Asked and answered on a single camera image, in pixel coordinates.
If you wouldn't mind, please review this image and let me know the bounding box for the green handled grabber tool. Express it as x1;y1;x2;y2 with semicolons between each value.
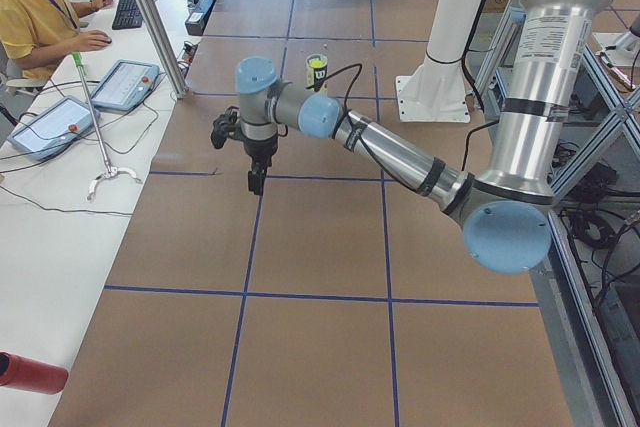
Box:
72;51;142;201

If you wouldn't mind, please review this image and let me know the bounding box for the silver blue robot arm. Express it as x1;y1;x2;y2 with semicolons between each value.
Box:
227;0;529;290

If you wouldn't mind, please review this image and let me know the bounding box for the black keyboard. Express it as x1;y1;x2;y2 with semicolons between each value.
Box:
112;0;143;30

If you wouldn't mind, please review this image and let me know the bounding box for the far teach pendant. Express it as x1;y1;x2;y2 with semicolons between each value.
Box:
91;59;160;113

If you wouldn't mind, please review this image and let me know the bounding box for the red bottle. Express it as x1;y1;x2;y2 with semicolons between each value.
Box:
1;352;69;395

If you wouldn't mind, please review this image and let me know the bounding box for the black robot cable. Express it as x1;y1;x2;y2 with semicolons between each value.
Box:
319;62;496;178

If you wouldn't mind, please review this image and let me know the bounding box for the aluminium frame post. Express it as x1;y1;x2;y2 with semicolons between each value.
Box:
136;0;188;99

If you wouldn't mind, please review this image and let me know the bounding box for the clear tennis ball can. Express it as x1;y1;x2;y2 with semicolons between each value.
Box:
306;53;328;94

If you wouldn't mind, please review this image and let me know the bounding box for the person in yellow shirt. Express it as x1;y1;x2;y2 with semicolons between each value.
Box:
1;0;113;80

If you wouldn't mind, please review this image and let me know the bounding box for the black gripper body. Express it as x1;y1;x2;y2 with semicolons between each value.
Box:
244;135;278;174

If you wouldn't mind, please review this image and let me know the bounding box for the teach pendant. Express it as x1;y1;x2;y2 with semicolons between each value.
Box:
91;59;160;113
8;96;93;162

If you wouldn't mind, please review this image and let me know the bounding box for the yellow Wilson tennis ball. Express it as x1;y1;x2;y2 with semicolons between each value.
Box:
309;59;326;68

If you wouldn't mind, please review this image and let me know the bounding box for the near teach pendant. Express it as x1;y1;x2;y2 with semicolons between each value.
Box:
8;96;93;162

